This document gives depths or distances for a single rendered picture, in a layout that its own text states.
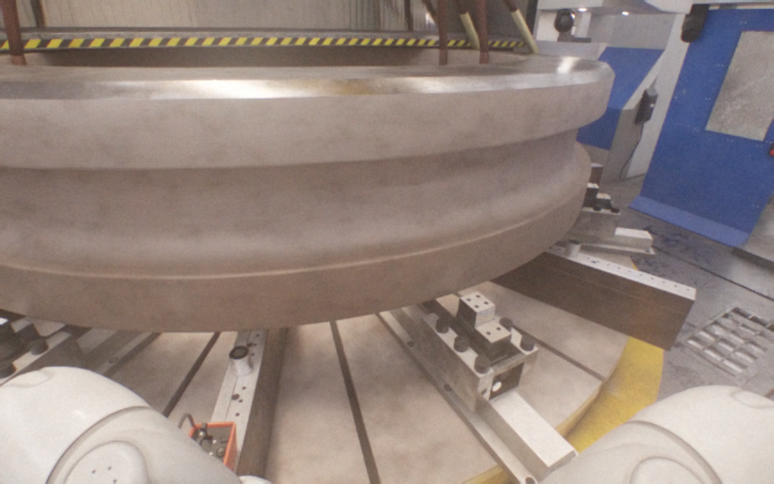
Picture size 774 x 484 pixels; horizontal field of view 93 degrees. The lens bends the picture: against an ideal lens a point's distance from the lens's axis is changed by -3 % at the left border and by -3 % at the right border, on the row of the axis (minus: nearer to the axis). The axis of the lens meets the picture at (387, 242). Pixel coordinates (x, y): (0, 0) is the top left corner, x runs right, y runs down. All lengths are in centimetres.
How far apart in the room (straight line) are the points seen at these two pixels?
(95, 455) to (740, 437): 61
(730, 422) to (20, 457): 72
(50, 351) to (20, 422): 170
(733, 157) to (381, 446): 472
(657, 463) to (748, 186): 510
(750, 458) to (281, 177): 135
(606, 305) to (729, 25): 363
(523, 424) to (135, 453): 162
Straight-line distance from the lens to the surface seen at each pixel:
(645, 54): 699
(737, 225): 557
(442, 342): 184
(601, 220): 357
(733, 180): 551
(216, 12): 439
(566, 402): 224
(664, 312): 269
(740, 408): 59
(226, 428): 143
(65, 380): 59
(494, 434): 194
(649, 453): 45
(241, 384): 169
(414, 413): 200
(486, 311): 179
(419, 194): 162
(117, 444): 44
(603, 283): 266
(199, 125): 132
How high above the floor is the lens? 190
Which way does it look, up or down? 28 degrees down
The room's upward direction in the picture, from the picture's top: 1 degrees clockwise
